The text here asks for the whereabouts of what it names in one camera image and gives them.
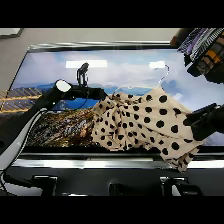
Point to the wooden rack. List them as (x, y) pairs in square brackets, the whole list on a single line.
[(20, 98)]

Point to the cream black-spotted shirt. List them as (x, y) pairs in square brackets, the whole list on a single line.
[(143, 123)]

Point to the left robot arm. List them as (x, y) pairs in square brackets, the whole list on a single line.
[(30, 116)]

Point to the heap of clothes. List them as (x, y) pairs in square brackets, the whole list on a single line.
[(206, 53)]

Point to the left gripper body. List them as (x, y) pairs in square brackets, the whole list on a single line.
[(95, 92)]

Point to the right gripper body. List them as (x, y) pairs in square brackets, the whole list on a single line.
[(201, 121)]

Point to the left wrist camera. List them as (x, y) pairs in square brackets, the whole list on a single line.
[(82, 73)]

